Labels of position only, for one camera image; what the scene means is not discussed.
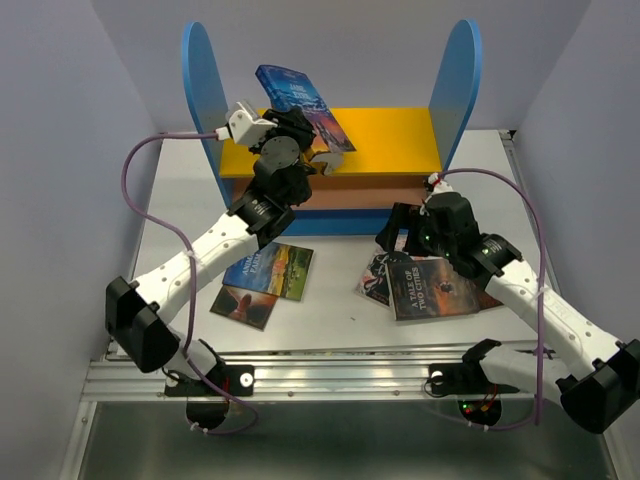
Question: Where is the A Tale of Two Cities book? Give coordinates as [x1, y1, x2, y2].
[386, 258, 480, 322]

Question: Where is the Jane Eyre book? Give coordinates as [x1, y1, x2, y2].
[255, 65, 356, 154]

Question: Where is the Three Days to See book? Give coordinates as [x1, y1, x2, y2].
[210, 285, 278, 331]

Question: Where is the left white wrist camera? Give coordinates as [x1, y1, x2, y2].
[215, 101, 263, 147]

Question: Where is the aluminium mounting rail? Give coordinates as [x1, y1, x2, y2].
[87, 354, 612, 401]

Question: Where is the Animal Farm book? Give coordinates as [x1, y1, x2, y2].
[222, 242, 314, 301]

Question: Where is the brown Edmund Burke book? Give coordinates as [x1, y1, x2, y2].
[477, 291, 502, 310]

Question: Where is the Little Women floral book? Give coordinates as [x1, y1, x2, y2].
[355, 248, 405, 307]

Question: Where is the blue wooden bookshelf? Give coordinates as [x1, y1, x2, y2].
[181, 19, 483, 236]

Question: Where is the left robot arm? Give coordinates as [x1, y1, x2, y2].
[105, 102, 317, 394]

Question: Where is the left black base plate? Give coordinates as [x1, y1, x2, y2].
[162, 364, 255, 432]

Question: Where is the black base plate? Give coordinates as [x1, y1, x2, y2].
[423, 363, 519, 429]
[162, 364, 255, 432]

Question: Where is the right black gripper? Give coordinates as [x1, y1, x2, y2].
[375, 202, 455, 260]

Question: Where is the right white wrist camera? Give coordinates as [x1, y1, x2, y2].
[424, 173, 453, 194]

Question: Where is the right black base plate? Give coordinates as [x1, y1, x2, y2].
[423, 363, 519, 429]

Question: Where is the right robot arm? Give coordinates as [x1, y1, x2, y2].
[376, 192, 639, 434]

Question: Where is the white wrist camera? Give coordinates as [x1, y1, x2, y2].
[215, 101, 263, 147]
[424, 173, 453, 194]

